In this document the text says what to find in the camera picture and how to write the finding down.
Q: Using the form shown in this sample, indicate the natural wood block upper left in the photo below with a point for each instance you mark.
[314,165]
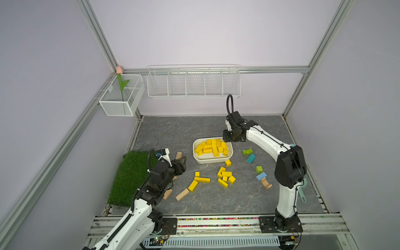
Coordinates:
[178,155]

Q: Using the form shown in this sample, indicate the yellow rectangular block left pile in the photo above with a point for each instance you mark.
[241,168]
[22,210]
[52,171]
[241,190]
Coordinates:
[193,186]

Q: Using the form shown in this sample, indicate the natural wood long block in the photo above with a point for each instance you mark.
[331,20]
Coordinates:
[181,195]

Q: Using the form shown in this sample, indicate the teal triangle block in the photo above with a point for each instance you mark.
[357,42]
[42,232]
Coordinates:
[251,158]

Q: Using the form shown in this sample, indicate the green artificial grass mat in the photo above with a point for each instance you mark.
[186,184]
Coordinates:
[130,175]

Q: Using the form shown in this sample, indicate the green arch block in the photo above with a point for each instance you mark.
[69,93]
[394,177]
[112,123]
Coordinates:
[247,152]

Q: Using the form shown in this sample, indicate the natural wood block lower left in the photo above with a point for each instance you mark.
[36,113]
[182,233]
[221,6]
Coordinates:
[167,194]

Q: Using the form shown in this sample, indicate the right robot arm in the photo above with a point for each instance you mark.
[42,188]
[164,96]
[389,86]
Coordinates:
[290,168]

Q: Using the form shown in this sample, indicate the long yellow block diagonal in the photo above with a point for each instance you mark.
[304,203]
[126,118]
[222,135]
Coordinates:
[200,147]

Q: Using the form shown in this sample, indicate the white mesh wall basket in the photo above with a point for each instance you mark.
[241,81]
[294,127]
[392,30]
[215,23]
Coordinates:
[111,101]

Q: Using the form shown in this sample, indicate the yellow block right pile left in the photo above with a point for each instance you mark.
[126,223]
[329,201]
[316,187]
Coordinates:
[223,183]

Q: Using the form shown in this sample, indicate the light green cube block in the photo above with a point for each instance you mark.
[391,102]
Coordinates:
[259,169]

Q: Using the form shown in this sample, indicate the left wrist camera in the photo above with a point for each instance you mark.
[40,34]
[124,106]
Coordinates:
[164,153]

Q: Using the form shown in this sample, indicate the artificial pink tulip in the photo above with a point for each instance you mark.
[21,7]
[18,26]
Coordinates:
[122,83]

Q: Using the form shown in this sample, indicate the long yellow block left pile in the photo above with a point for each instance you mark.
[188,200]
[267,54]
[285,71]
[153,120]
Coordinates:
[202,180]

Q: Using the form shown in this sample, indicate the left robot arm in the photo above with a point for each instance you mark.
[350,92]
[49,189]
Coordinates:
[142,219]

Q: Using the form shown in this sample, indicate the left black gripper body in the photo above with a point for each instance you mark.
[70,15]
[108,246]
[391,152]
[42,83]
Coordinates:
[171,174]

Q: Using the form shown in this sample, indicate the light blue flat block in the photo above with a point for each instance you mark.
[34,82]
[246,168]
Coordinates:
[260,176]

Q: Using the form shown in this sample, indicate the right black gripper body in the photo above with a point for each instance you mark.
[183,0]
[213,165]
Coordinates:
[229,135]

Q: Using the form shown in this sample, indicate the natural wood arch block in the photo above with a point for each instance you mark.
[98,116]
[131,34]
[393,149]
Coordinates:
[265,183]

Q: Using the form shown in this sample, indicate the teal toy rake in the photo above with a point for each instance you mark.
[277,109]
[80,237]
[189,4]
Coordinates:
[301,192]

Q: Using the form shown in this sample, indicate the white plastic bin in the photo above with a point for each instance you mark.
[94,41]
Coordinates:
[225,151]

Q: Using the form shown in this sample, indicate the white wire wall rack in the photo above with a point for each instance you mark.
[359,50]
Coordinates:
[194,81]

